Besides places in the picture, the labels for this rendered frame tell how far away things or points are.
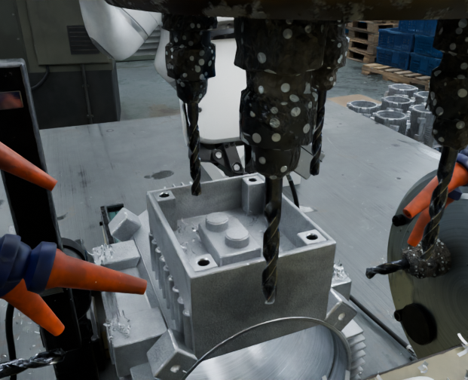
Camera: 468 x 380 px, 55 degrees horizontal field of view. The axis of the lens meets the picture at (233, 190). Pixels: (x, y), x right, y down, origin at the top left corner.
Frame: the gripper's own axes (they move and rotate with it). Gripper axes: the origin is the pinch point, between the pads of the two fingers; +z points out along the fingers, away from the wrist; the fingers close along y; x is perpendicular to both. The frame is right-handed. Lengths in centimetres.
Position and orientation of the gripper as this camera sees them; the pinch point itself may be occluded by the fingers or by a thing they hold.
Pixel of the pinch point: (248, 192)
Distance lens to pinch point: 45.3
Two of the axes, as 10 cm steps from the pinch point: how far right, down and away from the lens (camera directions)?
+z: 1.8, 9.8, -0.3
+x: 3.1, -0.9, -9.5
